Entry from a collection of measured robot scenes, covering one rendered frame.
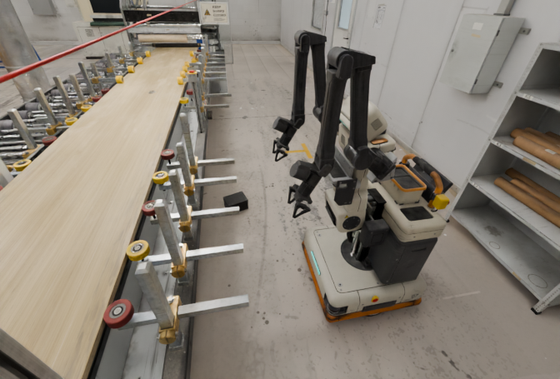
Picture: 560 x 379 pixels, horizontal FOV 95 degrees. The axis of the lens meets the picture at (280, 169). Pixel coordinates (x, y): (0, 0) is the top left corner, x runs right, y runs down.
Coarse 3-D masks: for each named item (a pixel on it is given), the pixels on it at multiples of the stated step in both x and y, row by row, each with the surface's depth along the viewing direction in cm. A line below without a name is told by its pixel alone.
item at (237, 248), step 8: (208, 248) 112; (216, 248) 112; (224, 248) 112; (232, 248) 113; (240, 248) 113; (152, 256) 108; (160, 256) 108; (168, 256) 108; (192, 256) 109; (200, 256) 110; (208, 256) 111; (216, 256) 112; (152, 264) 107; (160, 264) 108
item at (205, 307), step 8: (240, 296) 93; (192, 304) 90; (200, 304) 90; (208, 304) 90; (216, 304) 91; (224, 304) 91; (232, 304) 91; (240, 304) 91; (248, 304) 93; (144, 312) 88; (152, 312) 88; (184, 312) 88; (192, 312) 88; (200, 312) 89; (208, 312) 90; (136, 320) 86; (144, 320) 86; (152, 320) 86; (120, 328) 85; (128, 328) 86
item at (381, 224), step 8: (328, 208) 154; (368, 208) 145; (368, 216) 146; (368, 224) 137; (376, 224) 137; (384, 224) 137; (360, 232) 144; (368, 232) 135; (376, 232) 135; (384, 232) 137; (360, 240) 144; (368, 240) 138; (376, 240) 139; (384, 240) 141
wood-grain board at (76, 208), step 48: (192, 48) 456; (144, 96) 248; (96, 144) 169; (144, 144) 171; (0, 192) 128; (48, 192) 129; (96, 192) 130; (144, 192) 131; (0, 240) 104; (48, 240) 105; (96, 240) 105; (0, 288) 88; (48, 288) 88; (96, 288) 88; (48, 336) 76; (96, 336) 76
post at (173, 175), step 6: (168, 174) 109; (174, 174) 109; (174, 180) 110; (174, 186) 112; (180, 186) 114; (174, 192) 114; (180, 192) 115; (174, 198) 116; (180, 198) 116; (180, 204) 118; (180, 210) 120; (186, 210) 122; (180, 216) 122; (186, 216) 123; (186, 234) 130
